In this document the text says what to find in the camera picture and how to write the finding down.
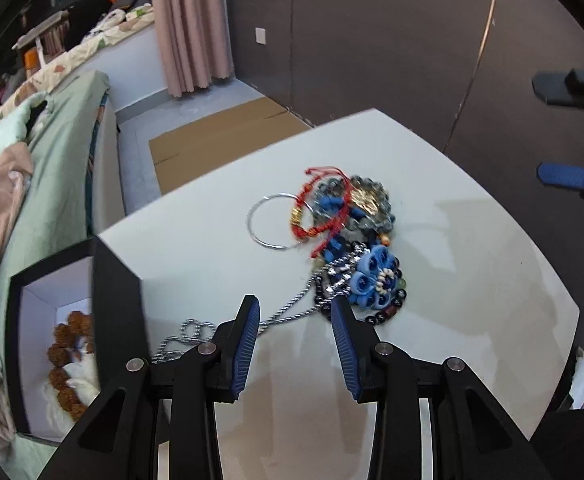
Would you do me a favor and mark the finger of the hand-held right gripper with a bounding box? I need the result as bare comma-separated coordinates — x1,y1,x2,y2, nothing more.
531,66,584,110
537,161,584,212

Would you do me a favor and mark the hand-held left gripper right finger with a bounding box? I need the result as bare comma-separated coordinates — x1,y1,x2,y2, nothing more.
331,294,555,480

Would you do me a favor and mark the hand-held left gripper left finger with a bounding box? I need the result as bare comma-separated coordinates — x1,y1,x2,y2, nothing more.
36,294,263,480

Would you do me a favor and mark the dark bead bracelet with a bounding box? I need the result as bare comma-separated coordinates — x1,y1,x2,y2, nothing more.
313,259,411,327

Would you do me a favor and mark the silver rope necklace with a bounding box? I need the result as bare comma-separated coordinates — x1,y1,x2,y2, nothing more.
151,244,369,367

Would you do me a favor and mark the blue flower ornament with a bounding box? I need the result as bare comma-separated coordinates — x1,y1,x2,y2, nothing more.
349,246,403,309

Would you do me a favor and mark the red cord bracelet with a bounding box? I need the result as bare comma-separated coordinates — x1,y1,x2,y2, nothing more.
289,166,353,262

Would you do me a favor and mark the silver bangle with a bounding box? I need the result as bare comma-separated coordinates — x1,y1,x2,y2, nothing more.
246,192,319,251

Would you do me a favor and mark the black jewelry box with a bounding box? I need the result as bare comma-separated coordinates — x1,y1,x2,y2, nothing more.
9,236,153,448

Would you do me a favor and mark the blue bead bracelet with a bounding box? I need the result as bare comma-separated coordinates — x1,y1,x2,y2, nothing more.
316,194,355,262

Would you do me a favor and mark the grey bead bracelet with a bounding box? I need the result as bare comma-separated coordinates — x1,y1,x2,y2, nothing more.
317,175,397,247

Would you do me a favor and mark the gold round pendant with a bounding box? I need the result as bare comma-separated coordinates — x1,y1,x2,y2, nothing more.
349,187,380,217

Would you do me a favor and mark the brown bead bracelet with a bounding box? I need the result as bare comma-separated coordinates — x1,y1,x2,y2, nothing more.
46,310,97,423

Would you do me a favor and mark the white cushion cloth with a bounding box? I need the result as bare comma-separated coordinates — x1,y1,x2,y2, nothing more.
46,352,101,427

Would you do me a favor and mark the white plastic bag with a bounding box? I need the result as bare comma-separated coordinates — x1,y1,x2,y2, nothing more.
568,346,584,412

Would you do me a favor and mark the brown cardboard sheet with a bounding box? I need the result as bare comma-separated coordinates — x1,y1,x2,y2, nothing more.
149,96,315,196

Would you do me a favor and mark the green blanket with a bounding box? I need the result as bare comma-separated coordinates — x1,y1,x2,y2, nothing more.
0,70,110,461

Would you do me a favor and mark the pink curtain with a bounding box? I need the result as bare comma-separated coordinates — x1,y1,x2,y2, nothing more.
148,0,235,99

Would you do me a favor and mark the pale green duvet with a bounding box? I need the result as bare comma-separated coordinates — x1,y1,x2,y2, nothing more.
0,91,48,173

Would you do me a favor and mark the floral quilt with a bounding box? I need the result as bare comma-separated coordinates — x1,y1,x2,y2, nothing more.
0,2,155,128

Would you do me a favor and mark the black cloth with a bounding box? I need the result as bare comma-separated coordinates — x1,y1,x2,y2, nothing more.
66,0,118,47

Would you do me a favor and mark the white folding table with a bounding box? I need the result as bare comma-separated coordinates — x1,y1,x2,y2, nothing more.
12,10,72,61

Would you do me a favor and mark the beige bed frame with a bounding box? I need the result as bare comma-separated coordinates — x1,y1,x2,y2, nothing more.
92,94,126,237

